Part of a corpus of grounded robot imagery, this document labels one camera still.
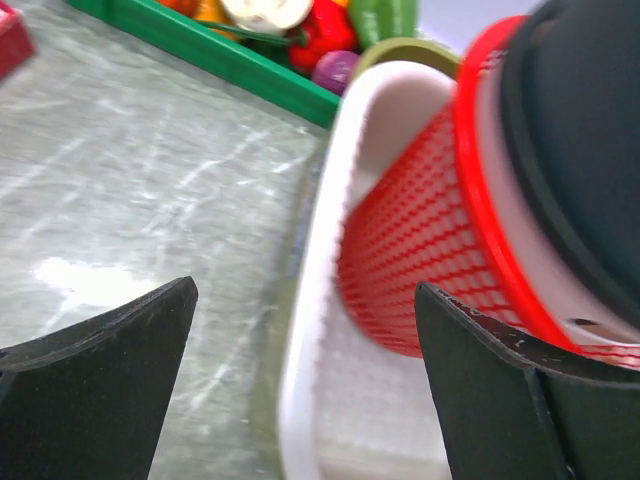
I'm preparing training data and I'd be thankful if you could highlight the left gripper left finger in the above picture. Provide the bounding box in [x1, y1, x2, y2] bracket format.
[1, 277, 198, 479]

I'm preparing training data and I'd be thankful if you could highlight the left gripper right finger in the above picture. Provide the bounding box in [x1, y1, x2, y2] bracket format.
[415, 283, 639, 480]

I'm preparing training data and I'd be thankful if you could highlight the white round bucket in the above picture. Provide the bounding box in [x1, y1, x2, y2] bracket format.
[474, 74, 640, 346]

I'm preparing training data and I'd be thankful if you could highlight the white perforated rectangular basket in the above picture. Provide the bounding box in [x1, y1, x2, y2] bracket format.
[277, 61, 453, 479]

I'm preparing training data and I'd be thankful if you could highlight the red mesh basket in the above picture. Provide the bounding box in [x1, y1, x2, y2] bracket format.
[337, 15, 639, 369]

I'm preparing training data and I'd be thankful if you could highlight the dark grey round bucket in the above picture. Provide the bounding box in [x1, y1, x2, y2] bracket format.
[500, 1, 639, 326]

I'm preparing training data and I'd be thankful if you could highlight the olive green rectangular basket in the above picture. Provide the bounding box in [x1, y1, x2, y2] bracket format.
[251, 39, 459, 479]

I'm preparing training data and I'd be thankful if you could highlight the red rectangular box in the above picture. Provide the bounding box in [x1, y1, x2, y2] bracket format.
[0, 1, 35, 80]

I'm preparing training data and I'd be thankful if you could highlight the green plastic tray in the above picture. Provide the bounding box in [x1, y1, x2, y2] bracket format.
[69, 0, 340, 128]

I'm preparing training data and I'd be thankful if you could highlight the red toy tomato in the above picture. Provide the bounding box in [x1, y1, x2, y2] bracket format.
[288, 0, 359, 75]

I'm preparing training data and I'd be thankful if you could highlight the toy napa cabbage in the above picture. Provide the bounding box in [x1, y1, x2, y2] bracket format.
[221, 0, 313, 35]

